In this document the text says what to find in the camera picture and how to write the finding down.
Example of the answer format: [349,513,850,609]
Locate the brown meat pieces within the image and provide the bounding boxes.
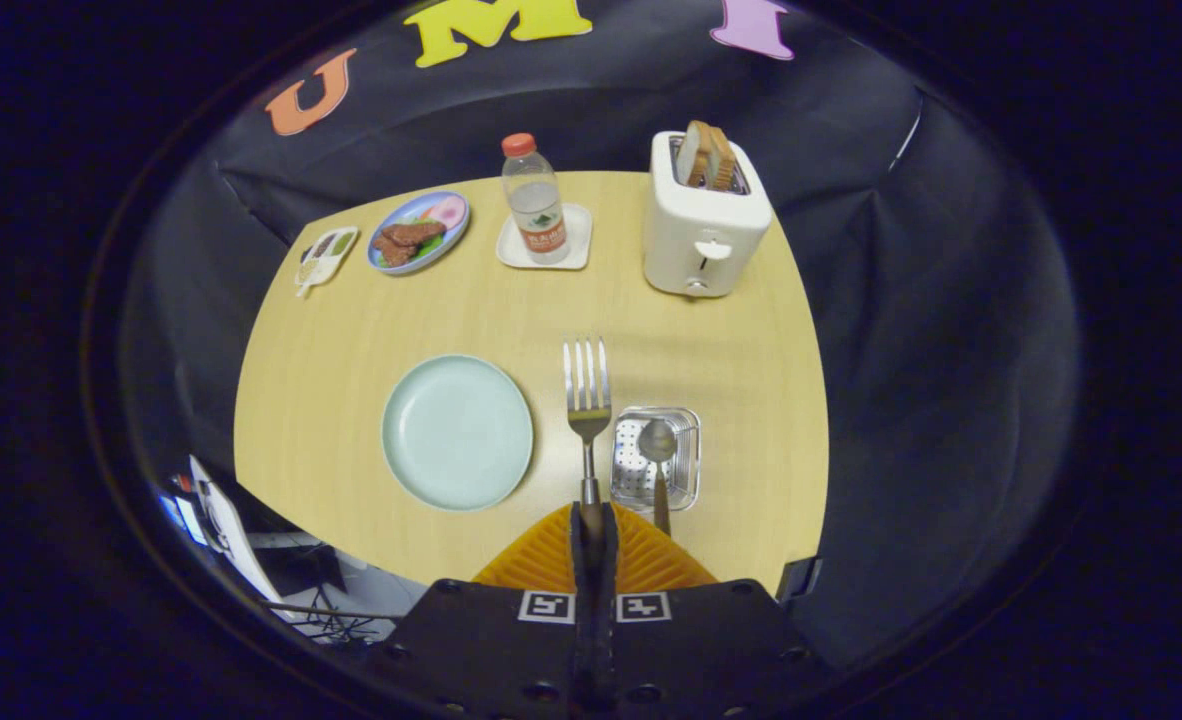
[373,221,447,267]

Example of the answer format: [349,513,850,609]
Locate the metal fork wooden handle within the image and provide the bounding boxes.
[563,338,613,511]

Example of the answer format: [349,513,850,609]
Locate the clear water bottle red cap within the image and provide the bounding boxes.
[501,133,572,265]

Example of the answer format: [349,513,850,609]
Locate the black backdrop cloth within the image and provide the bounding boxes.
[121,0,1082,666]

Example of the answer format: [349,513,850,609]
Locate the black table corner clamp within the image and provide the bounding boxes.
[776,556,822,601]

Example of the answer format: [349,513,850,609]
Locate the white divided sauce dish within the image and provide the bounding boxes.
[296,226,360,298]

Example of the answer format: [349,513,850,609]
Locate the white toaster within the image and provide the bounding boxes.
[642,130,774,299]

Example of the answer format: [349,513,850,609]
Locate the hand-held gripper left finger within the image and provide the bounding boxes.
[356,503,597,720]

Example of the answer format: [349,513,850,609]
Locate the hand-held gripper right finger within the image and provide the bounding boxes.
[596,503,834,720]

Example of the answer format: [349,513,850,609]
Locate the metal spoon wooden handle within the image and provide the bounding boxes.
[637,419,678,538]

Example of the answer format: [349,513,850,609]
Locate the clear perforated drainer basket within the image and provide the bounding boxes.
[610,405,702,513]

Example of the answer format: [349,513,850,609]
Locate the white square coaster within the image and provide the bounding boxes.
[496,203,593,271]

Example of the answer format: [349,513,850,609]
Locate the lit blue screen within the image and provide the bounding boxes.
[156,485,212,546]

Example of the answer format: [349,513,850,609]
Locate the pale green plate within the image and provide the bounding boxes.
[381,354,535,513]

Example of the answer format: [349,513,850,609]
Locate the toast bread slice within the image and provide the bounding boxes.
[676,121,714,188]
[706,127,737,191]

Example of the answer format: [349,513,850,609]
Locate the tangle of dark cables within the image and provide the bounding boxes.
[261,588,402,643]

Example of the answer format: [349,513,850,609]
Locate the blue patterned plate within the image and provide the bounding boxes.
[367,190,471,275]

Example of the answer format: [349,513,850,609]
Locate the white board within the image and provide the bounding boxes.
[189,455,287,606]

